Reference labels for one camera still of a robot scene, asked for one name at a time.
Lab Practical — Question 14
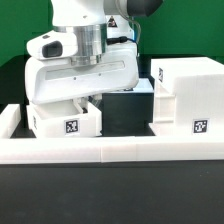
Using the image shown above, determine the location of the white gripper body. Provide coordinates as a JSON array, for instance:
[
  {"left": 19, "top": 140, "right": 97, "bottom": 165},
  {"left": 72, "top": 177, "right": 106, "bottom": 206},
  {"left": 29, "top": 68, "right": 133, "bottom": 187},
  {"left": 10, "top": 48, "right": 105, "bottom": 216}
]
[{"left": 25, "top": 49, "right": 138, "bottom": 105}]

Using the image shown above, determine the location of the white front drawer tray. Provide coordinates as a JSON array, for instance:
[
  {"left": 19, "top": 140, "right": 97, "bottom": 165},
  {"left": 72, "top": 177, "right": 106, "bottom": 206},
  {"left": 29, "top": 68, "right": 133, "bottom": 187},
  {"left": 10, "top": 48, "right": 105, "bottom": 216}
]
[{"left": 27, "top": 100, "right": 102, "bottom": 138}]

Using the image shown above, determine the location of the white drawer cabinet box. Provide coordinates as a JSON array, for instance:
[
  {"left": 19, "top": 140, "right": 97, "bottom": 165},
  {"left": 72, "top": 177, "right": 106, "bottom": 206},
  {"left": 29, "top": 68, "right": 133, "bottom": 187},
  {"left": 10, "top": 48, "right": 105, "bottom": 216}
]
[{"left": 149, "top": 57, "right": 224, "bottom": 136}]

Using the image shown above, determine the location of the white marker tag sheet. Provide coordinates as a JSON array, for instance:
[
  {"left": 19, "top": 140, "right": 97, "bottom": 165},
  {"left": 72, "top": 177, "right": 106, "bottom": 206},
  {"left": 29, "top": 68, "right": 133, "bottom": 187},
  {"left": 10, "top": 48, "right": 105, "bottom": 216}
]
[{"left": 125, "top": 78, "right": 154, "bottom": 93}]

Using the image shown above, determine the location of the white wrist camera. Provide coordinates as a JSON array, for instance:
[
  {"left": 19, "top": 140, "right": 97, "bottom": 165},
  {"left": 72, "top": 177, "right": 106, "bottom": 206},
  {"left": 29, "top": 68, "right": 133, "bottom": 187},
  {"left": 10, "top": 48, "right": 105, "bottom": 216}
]
[{"left": 27, "top": 31, "right": 78, "bottom": 60}]

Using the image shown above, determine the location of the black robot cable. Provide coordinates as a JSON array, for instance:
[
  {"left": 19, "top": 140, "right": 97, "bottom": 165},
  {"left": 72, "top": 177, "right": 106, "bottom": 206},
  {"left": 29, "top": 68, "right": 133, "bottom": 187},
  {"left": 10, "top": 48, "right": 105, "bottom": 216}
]
[{"left": 105, "top": 14, "right": 143, "bottom": 46}]

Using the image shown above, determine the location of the white U-shaped barrier frame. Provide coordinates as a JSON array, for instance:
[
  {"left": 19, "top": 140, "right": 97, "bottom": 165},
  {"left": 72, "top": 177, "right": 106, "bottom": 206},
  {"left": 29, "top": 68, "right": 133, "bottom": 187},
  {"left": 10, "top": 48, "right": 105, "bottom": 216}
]
[{"left": 0, "top": 104, "right": 224, "bottom": 164}]

